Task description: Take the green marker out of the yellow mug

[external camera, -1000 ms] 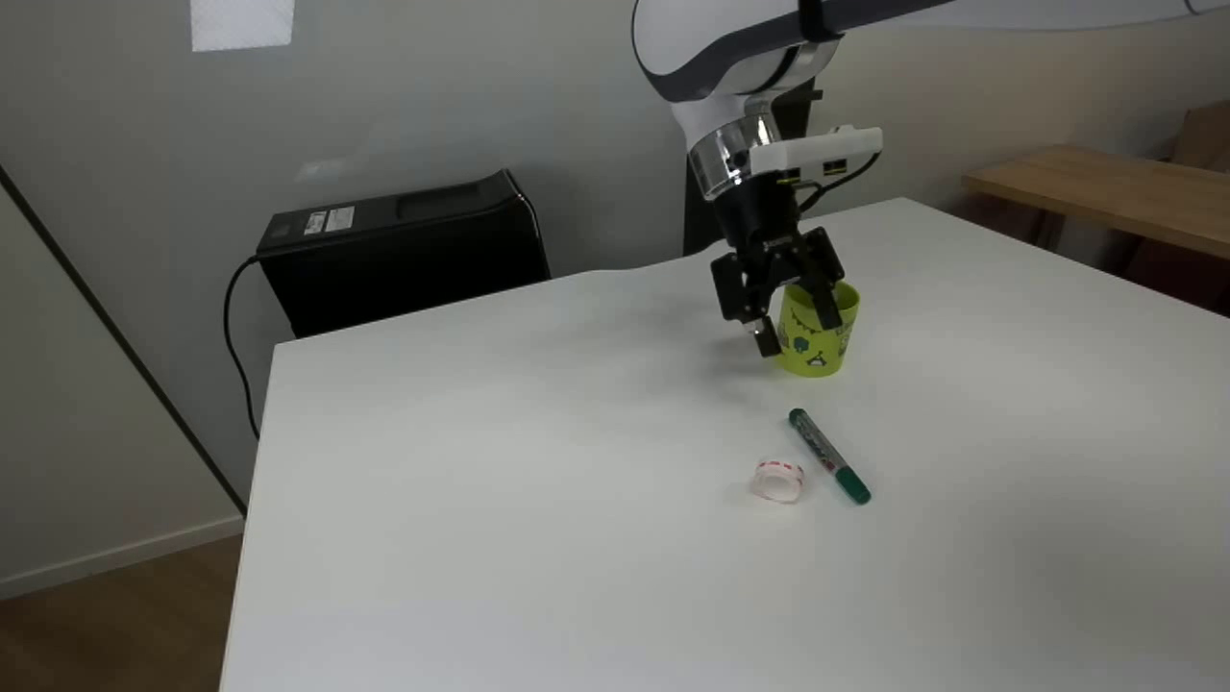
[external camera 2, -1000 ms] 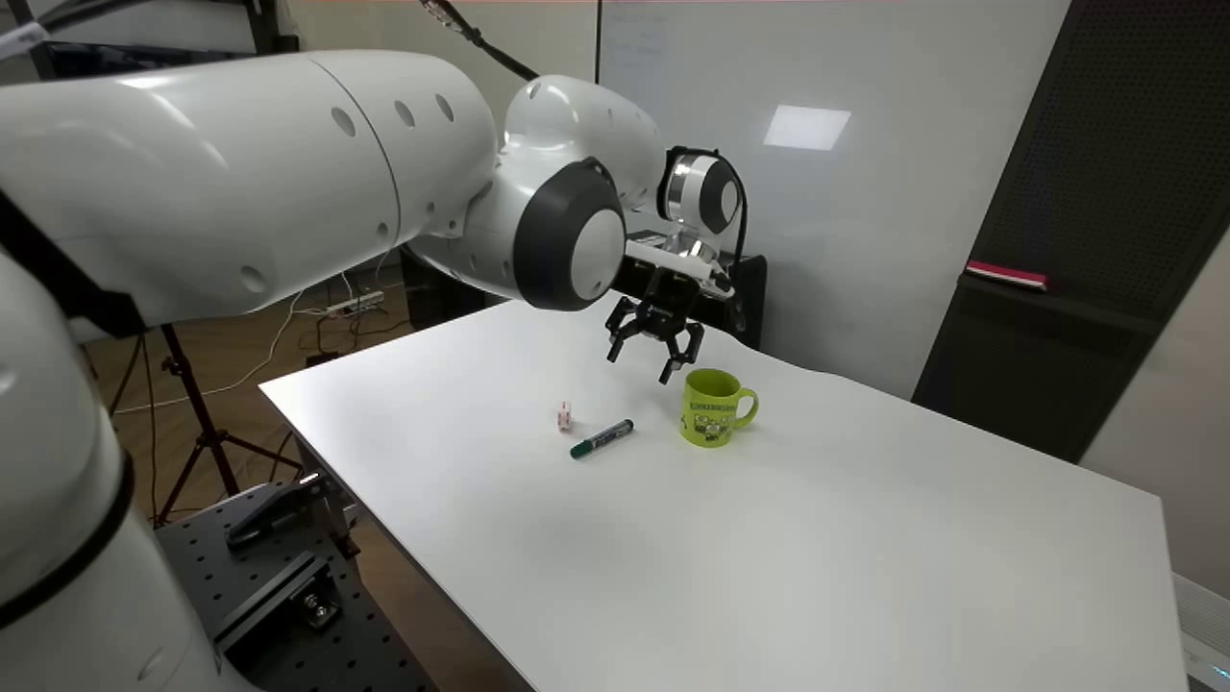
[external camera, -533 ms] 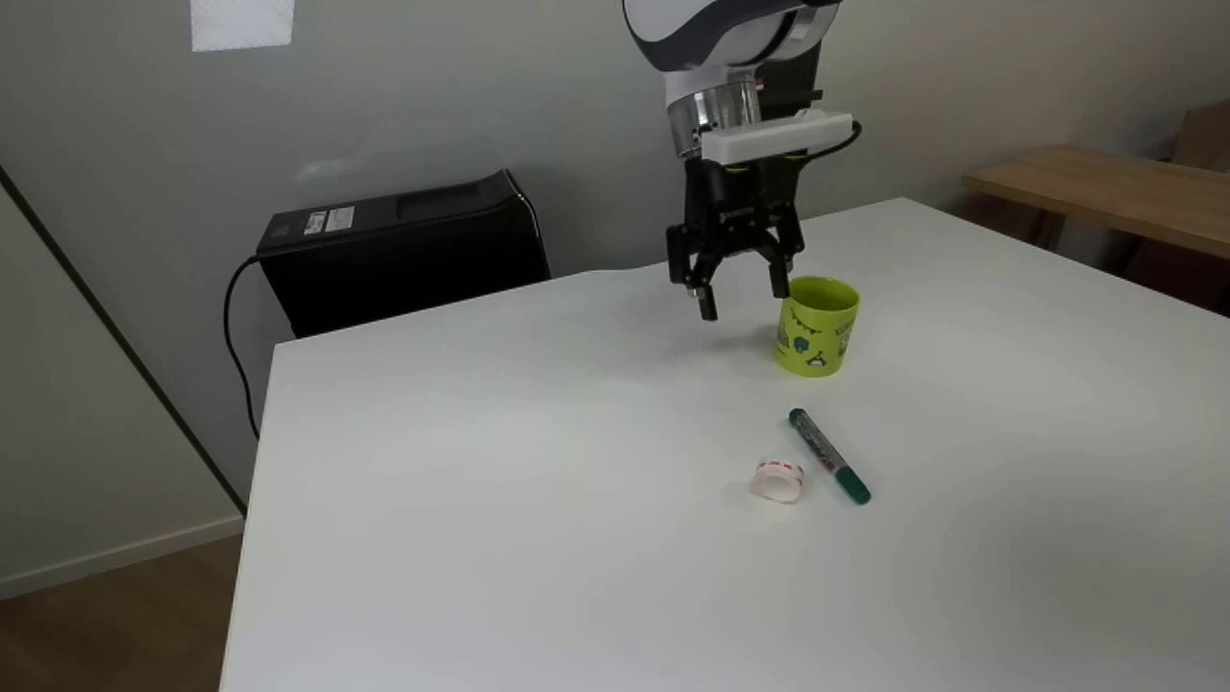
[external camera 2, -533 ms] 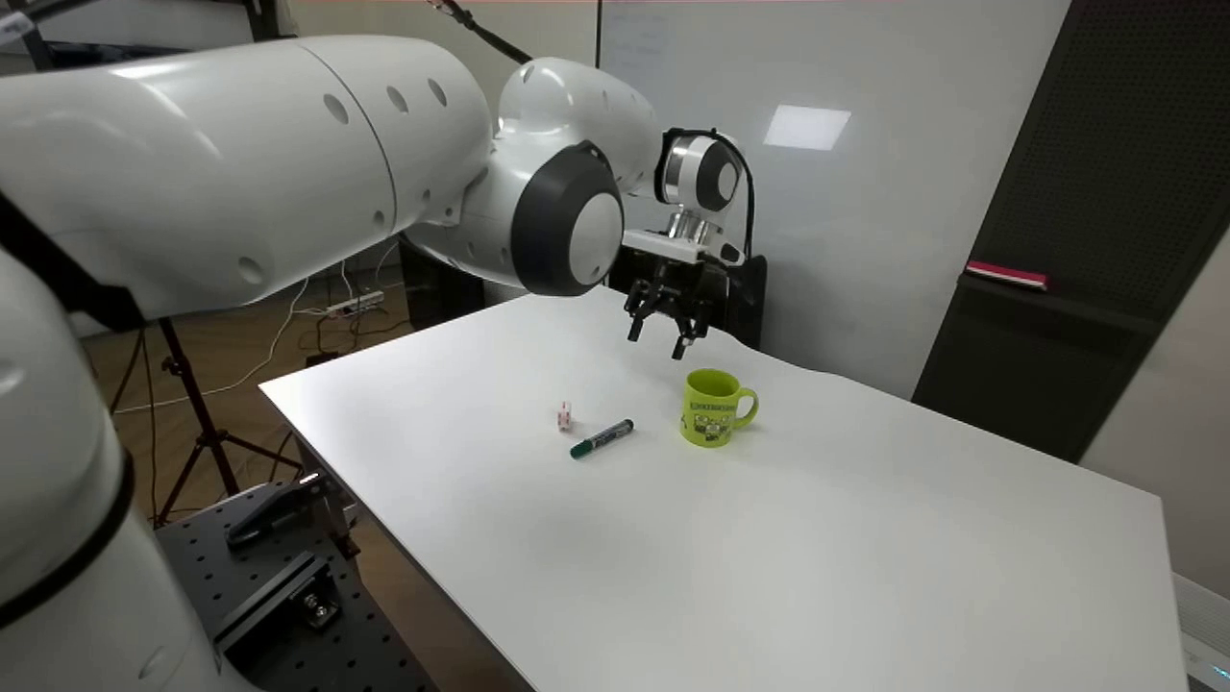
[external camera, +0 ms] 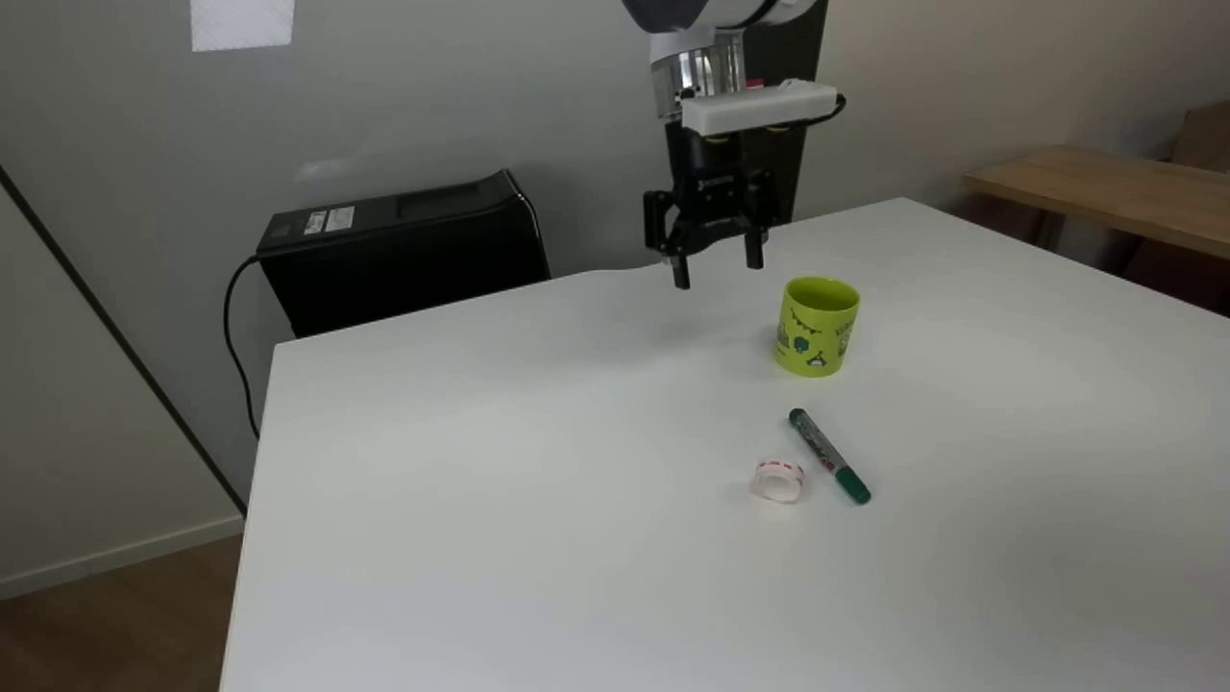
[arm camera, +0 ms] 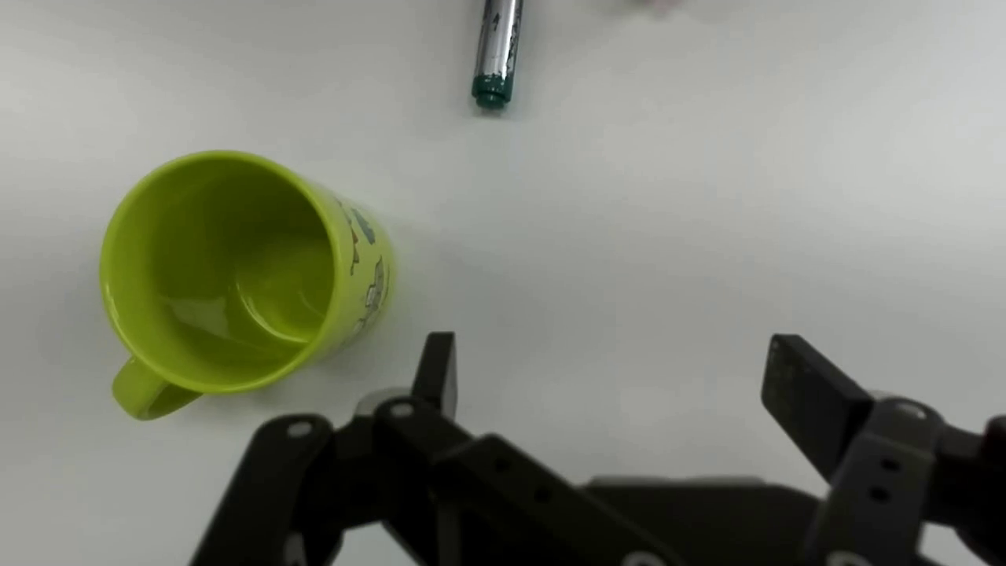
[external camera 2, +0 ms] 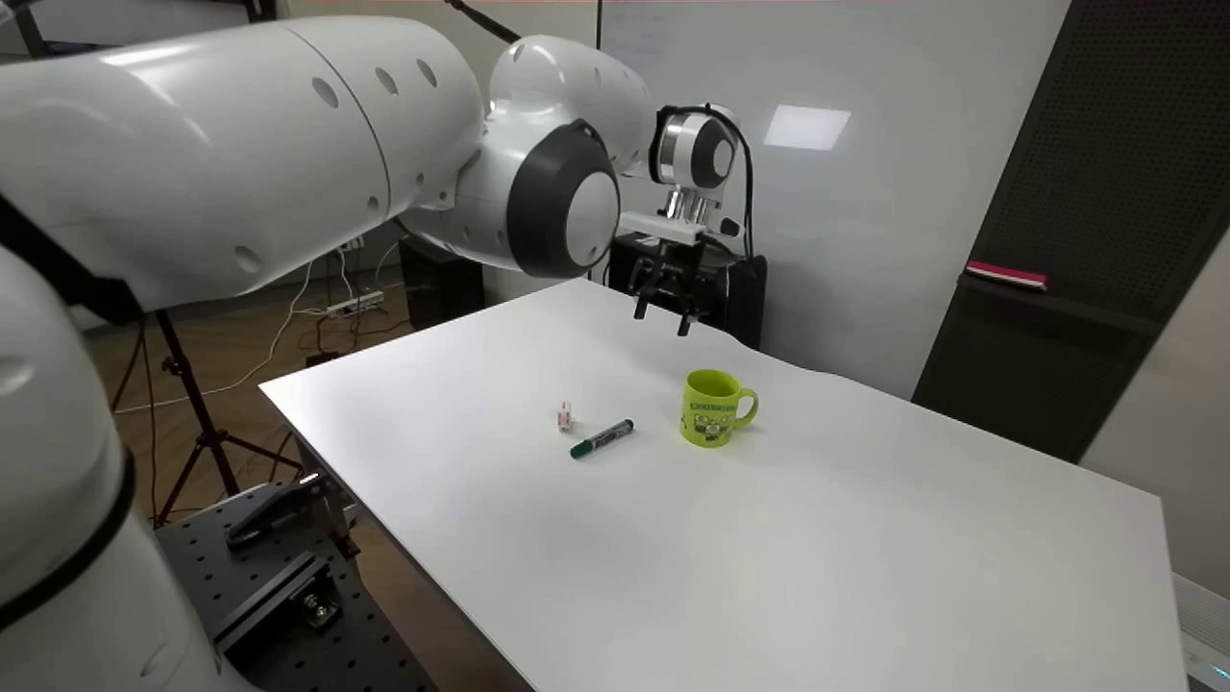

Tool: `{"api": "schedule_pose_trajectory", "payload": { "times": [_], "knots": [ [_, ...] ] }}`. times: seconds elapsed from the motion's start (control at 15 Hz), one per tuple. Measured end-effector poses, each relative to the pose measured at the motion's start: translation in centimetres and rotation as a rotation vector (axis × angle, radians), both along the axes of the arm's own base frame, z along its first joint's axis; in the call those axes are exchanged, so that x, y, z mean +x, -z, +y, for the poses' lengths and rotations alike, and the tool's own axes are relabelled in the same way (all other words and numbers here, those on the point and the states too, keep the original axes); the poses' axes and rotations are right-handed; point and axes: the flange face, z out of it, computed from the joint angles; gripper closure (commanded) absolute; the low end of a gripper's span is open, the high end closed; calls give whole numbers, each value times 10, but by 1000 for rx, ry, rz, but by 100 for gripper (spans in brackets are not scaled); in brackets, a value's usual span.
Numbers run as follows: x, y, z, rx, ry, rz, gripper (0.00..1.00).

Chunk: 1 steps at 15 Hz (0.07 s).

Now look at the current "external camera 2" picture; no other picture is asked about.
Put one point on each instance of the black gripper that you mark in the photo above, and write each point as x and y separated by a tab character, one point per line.
679	272

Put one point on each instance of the yellow-green mug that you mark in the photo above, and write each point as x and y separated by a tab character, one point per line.
712	409

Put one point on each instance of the green marker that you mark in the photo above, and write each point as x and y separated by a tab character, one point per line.
599	439

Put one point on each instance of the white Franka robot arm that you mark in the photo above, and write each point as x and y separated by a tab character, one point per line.
233	140

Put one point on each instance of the black computer box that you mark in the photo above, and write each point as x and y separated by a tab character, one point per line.
740	300

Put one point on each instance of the small black speaker box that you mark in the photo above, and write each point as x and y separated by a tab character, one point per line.
435	288

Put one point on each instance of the white power strip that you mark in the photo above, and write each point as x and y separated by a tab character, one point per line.
352	304

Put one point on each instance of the pink sticker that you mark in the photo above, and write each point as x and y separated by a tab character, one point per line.
1003	276

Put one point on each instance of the tall black panel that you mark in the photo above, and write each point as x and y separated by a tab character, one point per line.
1087	217

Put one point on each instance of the black tripod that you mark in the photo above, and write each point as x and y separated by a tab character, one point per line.
205	409

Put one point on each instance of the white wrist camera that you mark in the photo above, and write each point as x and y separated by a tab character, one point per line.
682	229

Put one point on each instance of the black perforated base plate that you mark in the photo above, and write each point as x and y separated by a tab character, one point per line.
319	617

